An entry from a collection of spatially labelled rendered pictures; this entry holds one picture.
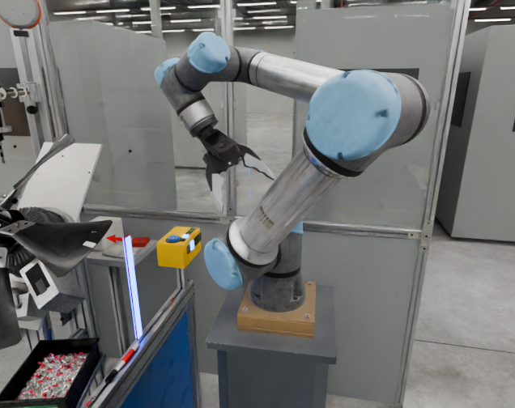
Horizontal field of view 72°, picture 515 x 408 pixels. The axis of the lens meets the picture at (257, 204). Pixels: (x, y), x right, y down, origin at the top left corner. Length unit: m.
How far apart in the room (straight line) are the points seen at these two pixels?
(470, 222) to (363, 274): 2.73
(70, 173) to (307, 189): 1.11
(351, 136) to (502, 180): 3.83
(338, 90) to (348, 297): 1.36
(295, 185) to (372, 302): 1.25
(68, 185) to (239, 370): 0.94
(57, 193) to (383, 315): 1.48
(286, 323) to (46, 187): 1.06
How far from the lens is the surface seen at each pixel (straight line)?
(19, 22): 1.87
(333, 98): 0.50
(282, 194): 0.61
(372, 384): 2.07
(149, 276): 1.98
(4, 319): 1.22
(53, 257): 1.08
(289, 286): 0.89
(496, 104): 4.12
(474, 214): 4.31
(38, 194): 1.57
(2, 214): 1.26
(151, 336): 1.18
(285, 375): 0.94
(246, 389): 0.99
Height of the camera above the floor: 1.57
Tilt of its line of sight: 18 degrees down
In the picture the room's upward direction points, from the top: straight up
